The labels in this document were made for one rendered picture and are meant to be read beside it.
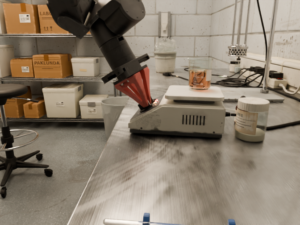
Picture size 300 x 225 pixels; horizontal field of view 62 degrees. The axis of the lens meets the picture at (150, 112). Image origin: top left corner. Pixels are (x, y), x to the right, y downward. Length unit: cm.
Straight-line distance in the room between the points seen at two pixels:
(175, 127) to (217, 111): 9
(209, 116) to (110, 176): 23
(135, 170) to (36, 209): 132
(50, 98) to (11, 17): 85
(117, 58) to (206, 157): 26
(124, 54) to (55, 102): 232
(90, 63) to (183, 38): 106
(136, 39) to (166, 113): 245
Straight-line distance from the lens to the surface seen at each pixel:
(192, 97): 51
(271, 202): 37
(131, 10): 48
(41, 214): 164
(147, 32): 293
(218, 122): 52
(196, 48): 296
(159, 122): 52
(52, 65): 273
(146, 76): 54
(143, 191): 36
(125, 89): 55
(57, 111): 284
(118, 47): 52
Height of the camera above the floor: 95
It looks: 16 degrees down
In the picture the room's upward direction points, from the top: straight up
